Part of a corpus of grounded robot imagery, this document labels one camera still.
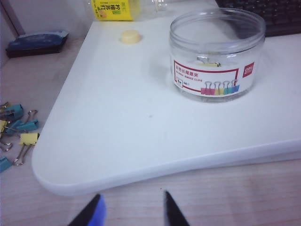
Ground grey partition frame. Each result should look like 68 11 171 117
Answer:
0 0 26 36

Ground white raised desk board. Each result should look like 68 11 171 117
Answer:
32 0 301 197

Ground blue and black eraser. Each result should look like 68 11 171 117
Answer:
6 29 70 59

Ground pale yellow bottle cap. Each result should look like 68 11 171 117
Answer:
120 30 141 45

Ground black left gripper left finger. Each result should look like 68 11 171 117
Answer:
67 193 107 226

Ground round transparent plastic box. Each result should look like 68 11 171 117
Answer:
169 8 266 103

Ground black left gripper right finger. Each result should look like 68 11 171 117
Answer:
163 190 189 226

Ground teal binder clip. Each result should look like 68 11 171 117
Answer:
0 101 24 119
0 156 10 173
4 119 23 136
16 109 40 132

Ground black computer keyboard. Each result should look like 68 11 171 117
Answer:
215 0 301 38

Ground clear bottle with yellow label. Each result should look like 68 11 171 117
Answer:
91 0 170 22

